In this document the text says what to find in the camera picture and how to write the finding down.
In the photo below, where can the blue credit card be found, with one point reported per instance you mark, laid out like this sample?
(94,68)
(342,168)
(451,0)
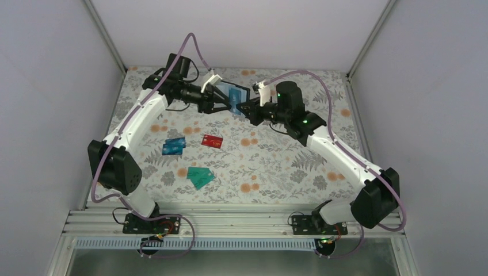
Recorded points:
(236,96)
(172,149)
(178,142)

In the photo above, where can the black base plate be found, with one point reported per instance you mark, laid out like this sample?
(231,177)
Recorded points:
(136,225)
(308,225)

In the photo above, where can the slotted cable duct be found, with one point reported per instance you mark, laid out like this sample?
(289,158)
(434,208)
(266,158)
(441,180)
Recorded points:
(174,243)

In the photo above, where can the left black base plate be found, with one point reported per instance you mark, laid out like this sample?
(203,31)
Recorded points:
(136,225)

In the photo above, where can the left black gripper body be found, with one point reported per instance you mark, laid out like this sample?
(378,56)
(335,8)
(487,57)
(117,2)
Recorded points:
(202,104)

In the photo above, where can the floral table mat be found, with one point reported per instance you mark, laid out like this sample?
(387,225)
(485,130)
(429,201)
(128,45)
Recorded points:
(256,164)

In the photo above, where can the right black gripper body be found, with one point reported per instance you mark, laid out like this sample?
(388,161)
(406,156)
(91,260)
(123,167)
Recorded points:
(256,119)

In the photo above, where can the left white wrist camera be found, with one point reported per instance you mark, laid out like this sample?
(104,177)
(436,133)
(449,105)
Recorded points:
(210,78)

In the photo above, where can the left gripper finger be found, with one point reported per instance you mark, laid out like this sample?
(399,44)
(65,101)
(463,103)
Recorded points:
(220,99)
(220,108)

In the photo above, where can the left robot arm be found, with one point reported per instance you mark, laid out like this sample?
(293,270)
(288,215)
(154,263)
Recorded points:
(115,171)

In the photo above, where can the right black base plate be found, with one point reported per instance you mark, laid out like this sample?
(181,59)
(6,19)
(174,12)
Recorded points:
(308,225)

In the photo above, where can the red credit card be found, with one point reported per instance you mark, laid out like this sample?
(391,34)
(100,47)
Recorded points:
(212,141)

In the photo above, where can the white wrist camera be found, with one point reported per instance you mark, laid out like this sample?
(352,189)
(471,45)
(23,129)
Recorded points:
(210,78)
(263,90)

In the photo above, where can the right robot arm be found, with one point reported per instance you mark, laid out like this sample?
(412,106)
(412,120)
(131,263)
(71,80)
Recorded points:
(375,190)

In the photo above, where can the black leather card holder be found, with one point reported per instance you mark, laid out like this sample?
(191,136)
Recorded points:
(224,86)

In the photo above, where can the aluminium mounting rail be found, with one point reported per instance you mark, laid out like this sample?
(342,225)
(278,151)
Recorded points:
(256,221)

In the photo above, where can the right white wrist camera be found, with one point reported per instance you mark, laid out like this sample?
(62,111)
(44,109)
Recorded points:
(263,90)

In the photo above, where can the teal credit card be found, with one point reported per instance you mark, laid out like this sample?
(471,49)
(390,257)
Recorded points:
(195,173)
(202,178)

